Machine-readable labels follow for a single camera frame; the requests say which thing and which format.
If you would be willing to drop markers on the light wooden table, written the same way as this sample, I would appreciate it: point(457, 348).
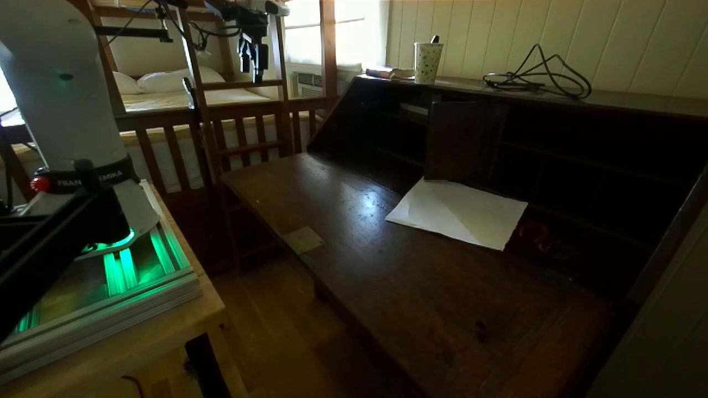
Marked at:
point(147, 346)

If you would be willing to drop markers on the small wooden cabinet door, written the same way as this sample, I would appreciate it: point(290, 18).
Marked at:
point(466, 139)

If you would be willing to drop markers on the white dotted paper cup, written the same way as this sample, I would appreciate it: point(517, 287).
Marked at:
point(429, 61)

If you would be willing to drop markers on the white mattress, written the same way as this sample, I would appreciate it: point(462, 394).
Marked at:
point(222, 97)

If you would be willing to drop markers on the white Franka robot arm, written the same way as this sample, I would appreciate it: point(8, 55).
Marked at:
point(59, 88)

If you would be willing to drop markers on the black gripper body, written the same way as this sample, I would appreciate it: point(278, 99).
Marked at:
point(244, 23)

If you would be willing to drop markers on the small tan sticky note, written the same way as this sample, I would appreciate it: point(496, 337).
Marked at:
point(305, 239)

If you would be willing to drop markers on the white air conditioner unit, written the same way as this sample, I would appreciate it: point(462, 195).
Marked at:
point(307, 82)

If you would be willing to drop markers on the white paper sheet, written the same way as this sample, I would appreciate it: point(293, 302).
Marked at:
point(457, 212)

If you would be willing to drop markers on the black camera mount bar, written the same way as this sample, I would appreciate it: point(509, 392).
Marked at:
point(133, 32)

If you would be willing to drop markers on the white pillow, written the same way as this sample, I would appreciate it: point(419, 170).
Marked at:
point(166, 80)

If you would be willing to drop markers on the dark wooden secretary desk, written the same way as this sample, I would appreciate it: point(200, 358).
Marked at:
point(443, 309)

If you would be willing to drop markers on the black capped marker pen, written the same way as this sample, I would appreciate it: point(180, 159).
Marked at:
point(434, 38)

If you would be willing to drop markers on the blue book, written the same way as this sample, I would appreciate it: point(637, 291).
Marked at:
point(379, 70)

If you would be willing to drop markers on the dark wooden slatted chair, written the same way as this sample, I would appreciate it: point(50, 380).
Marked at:
point(244, 110)

